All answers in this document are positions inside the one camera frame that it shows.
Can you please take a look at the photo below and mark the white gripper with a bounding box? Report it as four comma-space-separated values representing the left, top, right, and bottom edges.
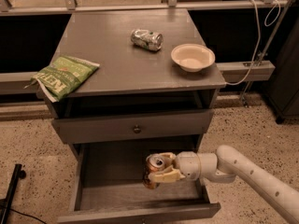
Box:
149, 151, 200, 183

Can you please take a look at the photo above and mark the orange soda can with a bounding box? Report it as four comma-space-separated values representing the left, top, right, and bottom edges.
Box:
143, 154, 164, 189

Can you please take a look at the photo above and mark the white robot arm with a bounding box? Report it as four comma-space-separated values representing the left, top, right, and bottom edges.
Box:
143, 145, 299, 224

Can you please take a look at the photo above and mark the closed grey upper drawer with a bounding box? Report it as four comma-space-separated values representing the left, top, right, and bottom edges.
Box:
52, 109, 213, 144

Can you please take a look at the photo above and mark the round drawer knob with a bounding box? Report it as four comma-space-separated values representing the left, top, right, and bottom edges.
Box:
134, 125, 141, 133

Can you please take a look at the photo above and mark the open grey lower drawer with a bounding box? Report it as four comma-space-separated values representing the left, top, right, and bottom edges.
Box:
58, 136, 221, 224

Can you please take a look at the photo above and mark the crushed silver green can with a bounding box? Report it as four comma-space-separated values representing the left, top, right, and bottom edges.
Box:
131, 29, 164, 51

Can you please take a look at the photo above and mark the grey wooden cabinet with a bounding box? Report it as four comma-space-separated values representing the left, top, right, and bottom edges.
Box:
48, 9, 225, 150

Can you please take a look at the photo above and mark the white paper bowl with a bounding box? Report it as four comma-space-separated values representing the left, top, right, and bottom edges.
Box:
171, 44, 216, 72

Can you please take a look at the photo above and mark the green chip bag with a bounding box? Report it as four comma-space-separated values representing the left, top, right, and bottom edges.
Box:
25, 56, 100, 103

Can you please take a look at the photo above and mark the black floor stand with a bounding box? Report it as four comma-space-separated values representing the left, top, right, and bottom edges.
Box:
0, 163, 26, 224

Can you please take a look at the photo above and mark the metal railing frame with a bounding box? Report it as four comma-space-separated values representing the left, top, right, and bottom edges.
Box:
0, 0, 299, 95

